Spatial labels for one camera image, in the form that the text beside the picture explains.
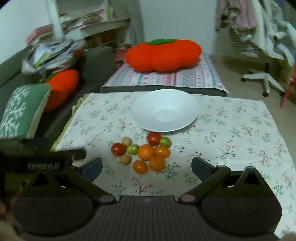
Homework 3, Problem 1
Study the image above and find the grey curtain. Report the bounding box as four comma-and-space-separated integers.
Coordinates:
109, 0, 145, 45

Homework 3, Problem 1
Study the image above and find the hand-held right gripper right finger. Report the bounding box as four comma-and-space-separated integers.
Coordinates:
178, 156, 272, 205

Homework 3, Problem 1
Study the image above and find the large orange persimmon pillow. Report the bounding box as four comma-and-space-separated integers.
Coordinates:
125, 38, 203, 72

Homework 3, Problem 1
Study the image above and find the small orange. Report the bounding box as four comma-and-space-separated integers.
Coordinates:
138, 144, 155, 161
154, 145, 171, 159
133, 160, 148, 175
149, 155, 166, 172

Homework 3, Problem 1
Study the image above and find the striped patterned mattress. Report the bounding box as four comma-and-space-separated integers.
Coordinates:
102, 52, 230, 93

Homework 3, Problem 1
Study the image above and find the grey sofa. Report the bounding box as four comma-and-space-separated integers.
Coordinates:
0, 45, 116, 145

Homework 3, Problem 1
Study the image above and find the red stick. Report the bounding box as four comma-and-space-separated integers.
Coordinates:
280, 77, 296, 108

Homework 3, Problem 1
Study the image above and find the red cherry tomato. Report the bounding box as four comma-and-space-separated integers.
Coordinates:
147, 132, 162, 146
111, 142, 127, 156

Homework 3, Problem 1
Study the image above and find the grey ottoman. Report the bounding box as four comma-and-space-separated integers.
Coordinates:
100, 85, 230, 98

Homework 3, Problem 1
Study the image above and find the pile of papers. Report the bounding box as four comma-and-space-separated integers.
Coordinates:
59, 9, 105, 31

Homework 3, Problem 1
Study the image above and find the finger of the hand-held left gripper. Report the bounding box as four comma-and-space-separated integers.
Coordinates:
50, 149, 87, 162
0, 137, 51, 151

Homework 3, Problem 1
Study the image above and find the white paper plate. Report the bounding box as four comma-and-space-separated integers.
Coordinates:
131, 89, 200, 132

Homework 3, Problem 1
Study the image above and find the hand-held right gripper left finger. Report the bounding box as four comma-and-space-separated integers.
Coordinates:
23, 157, 117, 205

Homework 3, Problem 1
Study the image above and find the green patterned cushion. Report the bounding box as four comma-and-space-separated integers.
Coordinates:
0, 84, 52, 140

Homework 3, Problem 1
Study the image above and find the plastic bag of papers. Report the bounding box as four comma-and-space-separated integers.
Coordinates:
21, 39, 85, 77

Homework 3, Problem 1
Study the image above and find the white bookshelf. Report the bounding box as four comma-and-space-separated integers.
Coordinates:
45, 0, 130, 50

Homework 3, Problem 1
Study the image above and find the stack of pink books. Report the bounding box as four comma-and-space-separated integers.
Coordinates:
25, 25, 55, 46

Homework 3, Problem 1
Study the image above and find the green cherry tomato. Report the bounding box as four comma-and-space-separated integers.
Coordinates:
159, 137, 172, 148
126, 144, 139, 155

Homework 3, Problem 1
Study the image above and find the small orange persimmon pillow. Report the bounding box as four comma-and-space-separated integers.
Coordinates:
43, 69, 80, 112

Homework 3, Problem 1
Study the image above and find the pile of clothes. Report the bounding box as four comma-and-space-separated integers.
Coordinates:
215, 0, 296, 61

